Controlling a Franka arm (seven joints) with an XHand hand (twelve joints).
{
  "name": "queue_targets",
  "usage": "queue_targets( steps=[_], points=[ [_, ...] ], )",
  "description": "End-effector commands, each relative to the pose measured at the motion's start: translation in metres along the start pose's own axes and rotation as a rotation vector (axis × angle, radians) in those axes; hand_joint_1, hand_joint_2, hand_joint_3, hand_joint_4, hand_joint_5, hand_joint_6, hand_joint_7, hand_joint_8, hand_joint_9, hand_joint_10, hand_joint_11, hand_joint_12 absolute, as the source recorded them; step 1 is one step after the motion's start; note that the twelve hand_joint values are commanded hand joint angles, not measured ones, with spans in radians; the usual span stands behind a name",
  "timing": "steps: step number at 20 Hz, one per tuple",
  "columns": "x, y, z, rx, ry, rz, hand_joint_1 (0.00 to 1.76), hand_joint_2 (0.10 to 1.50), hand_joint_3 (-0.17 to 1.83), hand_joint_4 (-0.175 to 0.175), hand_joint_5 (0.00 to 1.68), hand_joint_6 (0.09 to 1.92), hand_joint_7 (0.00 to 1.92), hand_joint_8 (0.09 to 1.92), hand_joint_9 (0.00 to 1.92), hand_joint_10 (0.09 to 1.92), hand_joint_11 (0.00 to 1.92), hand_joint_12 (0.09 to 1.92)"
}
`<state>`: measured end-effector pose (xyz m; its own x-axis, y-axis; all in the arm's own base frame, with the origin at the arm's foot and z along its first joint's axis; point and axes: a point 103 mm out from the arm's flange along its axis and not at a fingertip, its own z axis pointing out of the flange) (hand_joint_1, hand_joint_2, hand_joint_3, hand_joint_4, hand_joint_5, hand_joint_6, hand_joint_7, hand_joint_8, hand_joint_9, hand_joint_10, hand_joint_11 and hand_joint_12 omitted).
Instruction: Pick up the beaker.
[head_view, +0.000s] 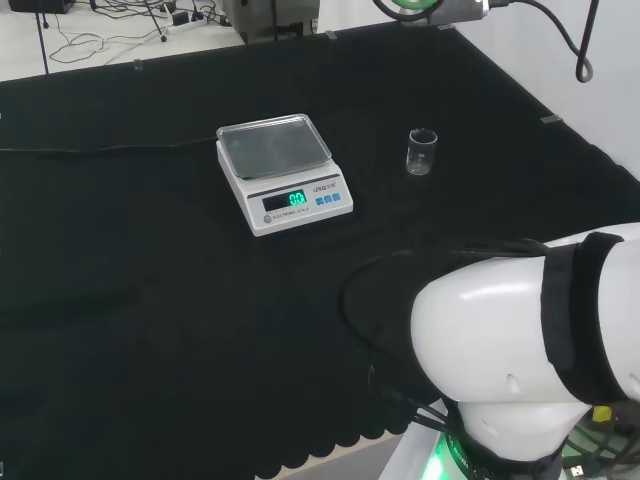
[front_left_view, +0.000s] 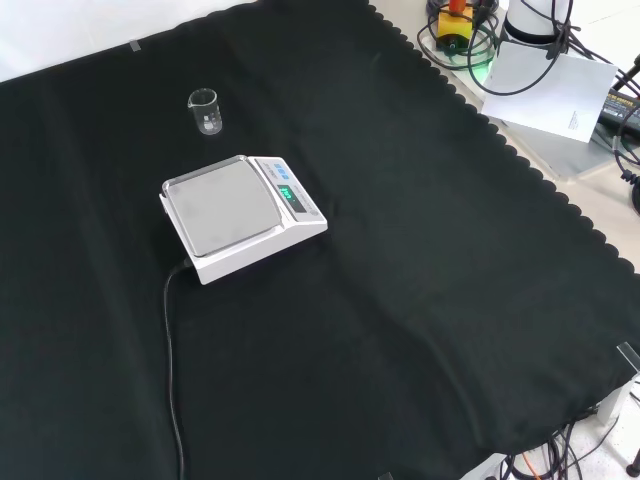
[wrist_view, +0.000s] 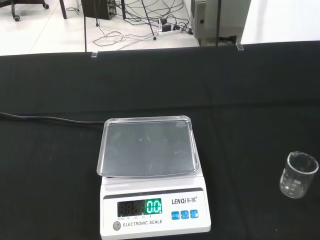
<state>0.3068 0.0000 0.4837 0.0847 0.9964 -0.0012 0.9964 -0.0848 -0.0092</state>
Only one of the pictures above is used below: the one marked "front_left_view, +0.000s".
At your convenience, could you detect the long black looping cable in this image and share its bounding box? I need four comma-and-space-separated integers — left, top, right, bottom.
466, 0, 584, 97

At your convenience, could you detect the white bench bracket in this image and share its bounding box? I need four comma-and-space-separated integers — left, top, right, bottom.
597, 372, 640, 426

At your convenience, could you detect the black cable with plug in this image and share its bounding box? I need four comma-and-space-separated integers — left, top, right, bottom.
612, 112, 640, 184

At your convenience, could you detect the white paper sheet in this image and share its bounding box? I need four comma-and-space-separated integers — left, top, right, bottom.
479, 39, 620, 145

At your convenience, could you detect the black bench cloth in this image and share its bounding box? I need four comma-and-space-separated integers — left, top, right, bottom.
0, 0, 640, 480

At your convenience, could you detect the white electronic balance steel pan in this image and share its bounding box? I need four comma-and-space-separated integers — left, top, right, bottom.
158, 153, 330, 286

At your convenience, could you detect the orange cable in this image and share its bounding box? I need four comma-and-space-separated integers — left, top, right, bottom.
509, 449, 549, 480

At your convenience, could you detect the small clear glass beaker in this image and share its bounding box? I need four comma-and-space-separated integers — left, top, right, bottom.
187, 87, 224, 136

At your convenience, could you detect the grey metal base plate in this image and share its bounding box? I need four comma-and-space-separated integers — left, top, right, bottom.
414, 29, 640, 184

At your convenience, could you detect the black balance power cable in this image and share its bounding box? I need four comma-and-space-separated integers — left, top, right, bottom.
163, 259, 194, 480

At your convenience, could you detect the black power adapter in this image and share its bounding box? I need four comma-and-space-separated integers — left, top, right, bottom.
597, 87, 640, 132

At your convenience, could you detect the black cable bundle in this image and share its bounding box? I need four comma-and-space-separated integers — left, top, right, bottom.
497, 407, 624, 480

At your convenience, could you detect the yellow stop button box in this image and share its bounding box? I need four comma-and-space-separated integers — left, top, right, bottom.
433, 0, 475, 54

